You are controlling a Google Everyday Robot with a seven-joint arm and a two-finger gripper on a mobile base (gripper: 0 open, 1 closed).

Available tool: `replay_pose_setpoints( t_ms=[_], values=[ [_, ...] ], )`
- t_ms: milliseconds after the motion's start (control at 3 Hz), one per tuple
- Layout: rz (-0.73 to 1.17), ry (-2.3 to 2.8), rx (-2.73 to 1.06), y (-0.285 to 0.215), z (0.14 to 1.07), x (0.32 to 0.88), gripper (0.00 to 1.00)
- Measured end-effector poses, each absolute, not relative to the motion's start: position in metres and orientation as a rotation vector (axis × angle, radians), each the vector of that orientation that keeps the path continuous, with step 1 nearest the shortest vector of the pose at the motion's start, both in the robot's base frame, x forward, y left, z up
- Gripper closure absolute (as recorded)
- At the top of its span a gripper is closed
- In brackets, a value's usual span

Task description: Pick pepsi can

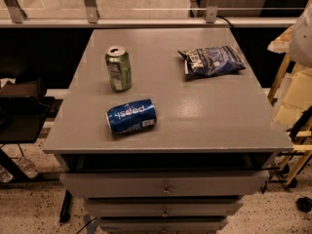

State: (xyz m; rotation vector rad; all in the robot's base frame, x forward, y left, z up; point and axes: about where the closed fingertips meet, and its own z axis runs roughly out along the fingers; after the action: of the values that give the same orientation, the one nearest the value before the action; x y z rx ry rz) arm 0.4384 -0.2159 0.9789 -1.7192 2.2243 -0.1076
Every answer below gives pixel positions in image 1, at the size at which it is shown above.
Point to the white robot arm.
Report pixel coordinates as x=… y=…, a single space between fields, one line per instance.
x=301 y=39

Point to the blue pepsi can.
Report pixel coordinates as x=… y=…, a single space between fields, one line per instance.
x=131 y=117

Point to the green soda can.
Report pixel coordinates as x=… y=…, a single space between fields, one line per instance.
x=119 y=68

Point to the grey drawer cabinet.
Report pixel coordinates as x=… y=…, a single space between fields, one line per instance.
x=203 y=125

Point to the blue chip bag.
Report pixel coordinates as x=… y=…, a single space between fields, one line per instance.
x=211 y=62

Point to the top grey drawer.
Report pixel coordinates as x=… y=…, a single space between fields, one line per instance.
x=171 y=184

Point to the grey drawer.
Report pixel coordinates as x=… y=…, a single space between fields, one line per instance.
x=163 y=208
x=171 y=184
x=161 y=224

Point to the middle grey drawer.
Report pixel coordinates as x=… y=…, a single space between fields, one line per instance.
x=163 y=208

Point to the bottom grey drawer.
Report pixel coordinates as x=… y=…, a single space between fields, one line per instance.
x=161 y=224

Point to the black side table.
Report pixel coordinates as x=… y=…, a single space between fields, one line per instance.
x=24 y=108

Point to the clear plastic bottle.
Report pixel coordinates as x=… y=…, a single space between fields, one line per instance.
x=28 y=167

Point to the metal glass railing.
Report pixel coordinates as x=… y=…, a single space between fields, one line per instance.
x=101 y=13

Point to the black floor object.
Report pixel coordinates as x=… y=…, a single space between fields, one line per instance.
x=304 y=204

